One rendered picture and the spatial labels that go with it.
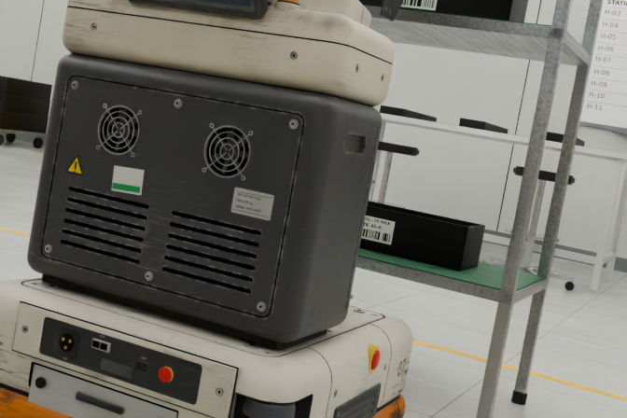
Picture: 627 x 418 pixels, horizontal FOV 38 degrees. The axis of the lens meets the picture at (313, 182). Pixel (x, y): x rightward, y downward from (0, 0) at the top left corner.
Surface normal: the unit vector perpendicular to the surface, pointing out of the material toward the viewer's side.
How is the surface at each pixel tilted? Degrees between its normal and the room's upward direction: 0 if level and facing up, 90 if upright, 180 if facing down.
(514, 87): 90
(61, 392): 90
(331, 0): 82
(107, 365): 90
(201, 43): 90
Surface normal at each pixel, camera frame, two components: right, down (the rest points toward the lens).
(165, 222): -0.40, -0.02
